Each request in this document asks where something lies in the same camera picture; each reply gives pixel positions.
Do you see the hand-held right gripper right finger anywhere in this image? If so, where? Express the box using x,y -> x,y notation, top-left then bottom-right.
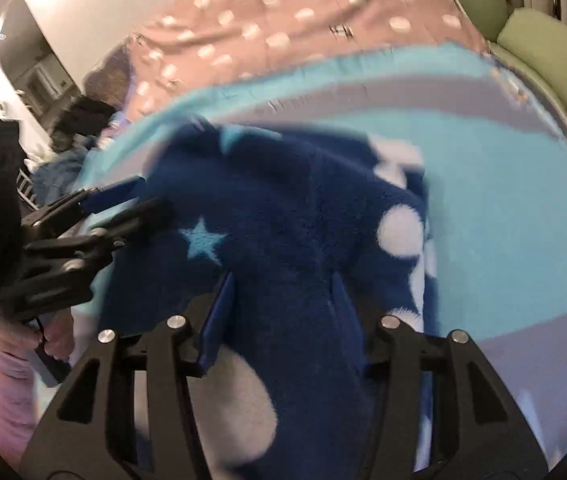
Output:
331,271 -> 549,480

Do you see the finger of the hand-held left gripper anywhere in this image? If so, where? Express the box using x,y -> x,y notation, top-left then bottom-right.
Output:
23,197 -> 175,273
20,176 -> 147,232

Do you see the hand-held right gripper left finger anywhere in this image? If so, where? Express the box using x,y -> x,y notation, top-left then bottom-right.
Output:
18,271 -> 238,480

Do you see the navy star-print fleece robe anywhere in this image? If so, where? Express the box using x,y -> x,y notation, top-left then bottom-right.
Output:
90,120 -> 440,480

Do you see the dark clothes pile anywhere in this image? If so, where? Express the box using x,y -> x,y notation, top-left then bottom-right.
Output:
48,94 -> 117,154

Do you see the person's left hand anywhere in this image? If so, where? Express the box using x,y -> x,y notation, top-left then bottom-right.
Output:
38,309 -> 77,362

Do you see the white shelf rack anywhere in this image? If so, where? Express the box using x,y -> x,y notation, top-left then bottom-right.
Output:
16,165 -> 40,207

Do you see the teal grey blanket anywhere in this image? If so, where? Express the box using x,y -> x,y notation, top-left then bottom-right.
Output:
30,147 -> 97,207

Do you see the purple patterned cover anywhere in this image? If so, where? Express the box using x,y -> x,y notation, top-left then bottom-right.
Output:
82,35 -> 137,112

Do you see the blue grey bed sheet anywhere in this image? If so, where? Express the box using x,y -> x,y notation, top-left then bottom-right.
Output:
70,42 -> 567,472

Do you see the pink polka-dot cloth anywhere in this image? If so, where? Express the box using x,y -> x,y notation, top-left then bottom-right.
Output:
123,0 -> 487,127

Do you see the small green pillow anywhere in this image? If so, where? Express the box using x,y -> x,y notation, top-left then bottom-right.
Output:
496,7 -> 567,129

